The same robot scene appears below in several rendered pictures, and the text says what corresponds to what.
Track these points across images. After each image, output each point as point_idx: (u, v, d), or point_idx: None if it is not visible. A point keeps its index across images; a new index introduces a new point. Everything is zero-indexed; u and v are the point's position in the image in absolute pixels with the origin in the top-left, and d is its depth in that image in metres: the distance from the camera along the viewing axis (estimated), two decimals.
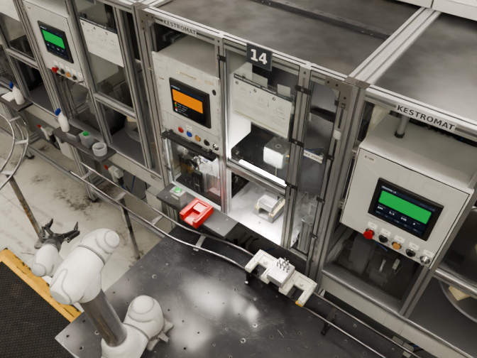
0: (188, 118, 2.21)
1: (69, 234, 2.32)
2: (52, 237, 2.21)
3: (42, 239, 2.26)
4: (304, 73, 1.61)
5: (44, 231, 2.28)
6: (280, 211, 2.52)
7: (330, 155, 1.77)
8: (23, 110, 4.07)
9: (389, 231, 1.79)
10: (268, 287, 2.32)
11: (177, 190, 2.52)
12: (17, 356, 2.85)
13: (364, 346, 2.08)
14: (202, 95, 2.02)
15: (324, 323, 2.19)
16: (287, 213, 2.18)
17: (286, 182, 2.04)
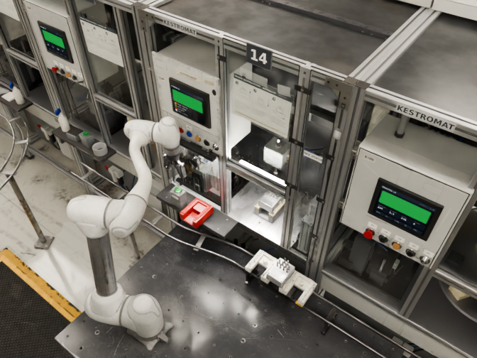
0: (188, 118, 2.21)
1: (180, 170, 2.38)
2: None
3: (163, 155, 2.38)
4: (304, 73, 1.61)
5: (167, 158, 2.41)
6: (280, 211, 2.52)
7: (330, 155, 1.77)
8: (23, 110, 4.07)
9: (389, 231, 1.79)
10: (268, 287, 2.32)
11: (177, 190, 2.52)
12: (17, 356, 2.85)
13: (364, 346, 2.08)
14: (202, 95, 2.02)
15: (324, 323, 2.19)
16: (287, 213, 2.18)
17: (286, 182, 2.04)
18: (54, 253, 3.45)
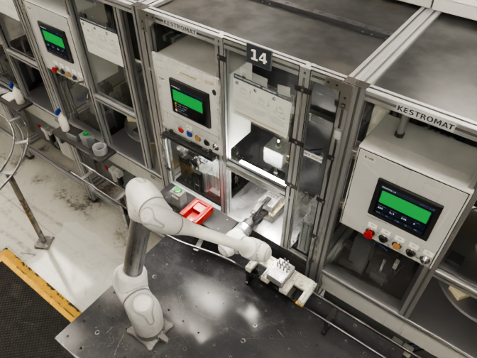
0: (188, 118, 2.21)
1: (258, 219, 2.46)
2: (253, 227, 2.35)
3: (251, 212, 2.36)
4: (304, 73, 1.61)
5: (258, 210, 2.37)
6: (280, 211, 2.52)
7: (330, 155, 1.77)
8: (23, 110, 4.07)
9: (389, 231, 1.79)
10: (268, 287, 2.32)
11: (177, 190, 2.52)
12: (17, 356, 2.85)
13: (364, 346, 2.08)
14: (202, 95, 2.02)
15: (324, 323, 2.19)
16: (287, 213, 2.18)
17: (286, 182, 2.04)
18: (54, 253, 3.45)
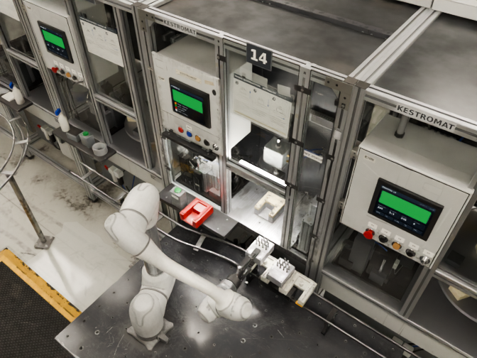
0: (188, 118, 2.21)
1: (245, 271, 2.17)
2: (238, 285, 2.07)
3: (237, 267, 2.07)
4: (304, 73, 1.61)
5: (244, 266, 2.09)
6: (280, 211, 2.52)
7: (330, 155, 1.77)
8: (23, 110, 4.07)
9: (389, 231, 1.79)
10: (268, 287, 2.32)
11: (177, 190, 2.52)
12: (17, 356, 2.85)
13: (364, 346, 2.08)
14: (202, 95, 2.02)
15: (324, 323, 2.19)
16: (287, 213, 2.18)
17: (286, 182, 2.04)
18: (54, 253, 3.45)
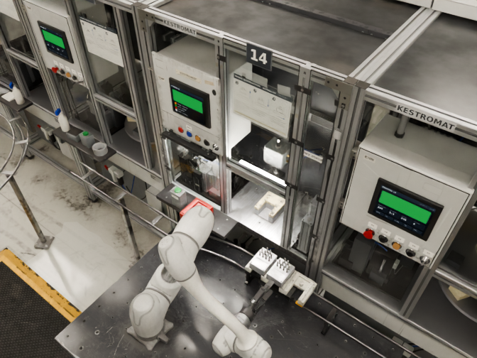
0: (188, 118, 2.21)
1: (259, 305, 2.19)
2: (252, 319, 2.08)
3: (250, 301, 2.08)
4: (304, 73, 1.61)
5: (258, 299, 2.10)
6: (280, 211, 2.52)
7: (330, 155, 1.77)
8: (23, 110, 4.07)
9: (389, 231, 1.79)
10: None
11: (177, 190, 2.52)
12: (17, 356, 2.85)
13: (364, 346, 2.08)
14: (202, 95, 2.02)
15: (324, 323, 2.19)
16: (287, 213, 2.18)
17: (286, 182, 2.04)
18: (54, 253, 3.45)
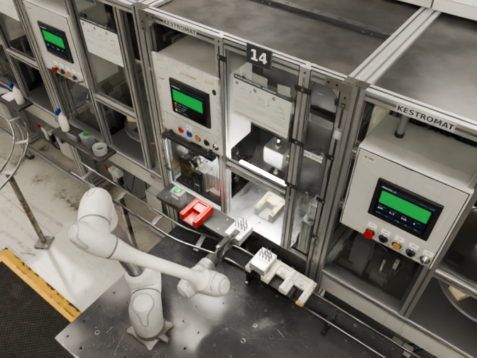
0: (188, 118, 2.21)
1: (225, 251, 2.25)
2: (216, 264, 2.14)
3: (216, 246, 2.15)
4: (304, 73, 1.61)
5: (223, 245, 2.17)
6: (280, 211, 2.52)
7: (330, 155, 1.77)
8: (23, 110, 4.07)
9: (389, 231, 1.79)
10: (268, 287, 2.32)
11: (177, 190, 2.52)
12: (17, 356, 2.85)
13: (364, 346, 2.08)
14: (202, 95, 2.02)
15: (324, 323, 2.19)
16: (287, 213, 2.18)
17: (286, 182, 2.04)
18: (54, 253, 3.45)
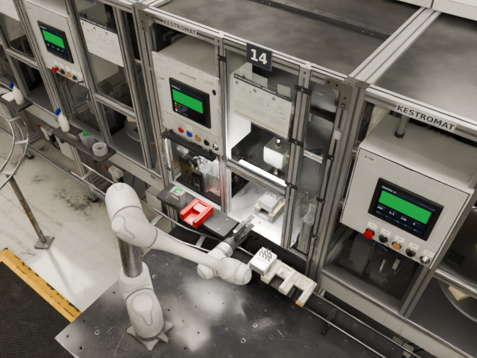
0: (188, 118, 2.21)
1: (240, 237, 2.36)
2: (233, 248, 2.25)
3: (233, 231, 2.26)
4: (304, 73, 1.61)
5: (240, 229, 2.28)
6: (280, 211, 2.52)
7: (330, 155, 1.77)
8: (23, 110, 4.07)
9: (389, 231, 1.79)
10: (268, 287, 2.32)
11: (177, 190, 2.52)
12: (17, 356, 2.85)
13: (364, 346, 2.08)
14: (202, 95, 2.02)
15: (324, 323, 2.19)
16: (287, 213, 2.18)
17: (286, 182, 2.04)
18: (54, 253, 3.45)
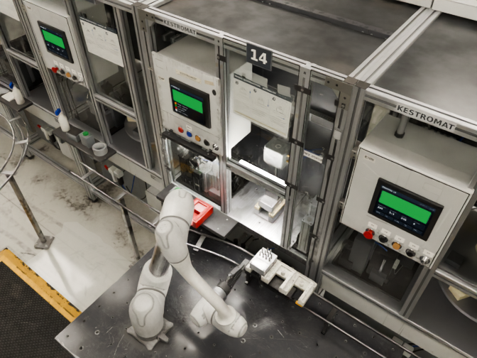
0: (188, 118, 2.21)
1: (236, 277, 2.31)
2: (228, 293, 2.21)
3: (228, 274, 2.23)
4: (304, 73, 1.61)
5: (234, 274, 2.25)
6: (280, 211, 2.52)
7: (330, 155, 1.77)
8: (23, 110, 4.07)
9: (389, 231, 1.79)
10: (268, 287, 2.32)
11: None
12: (17, 356, 2.85)
13: (364, 346, 2.08)
14: (202, 95, 2.02)
15: (324, 323, 2.19)
16: (287, 213, 2.18)
17: (286, 182, 2.04)
18: (54, 253, 3.45)
